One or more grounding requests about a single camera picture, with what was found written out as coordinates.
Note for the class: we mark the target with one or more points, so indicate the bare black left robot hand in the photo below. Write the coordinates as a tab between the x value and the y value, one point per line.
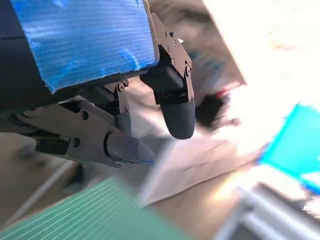
87	37

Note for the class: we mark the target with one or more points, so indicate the green cutting mat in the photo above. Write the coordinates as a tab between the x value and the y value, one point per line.
87	215

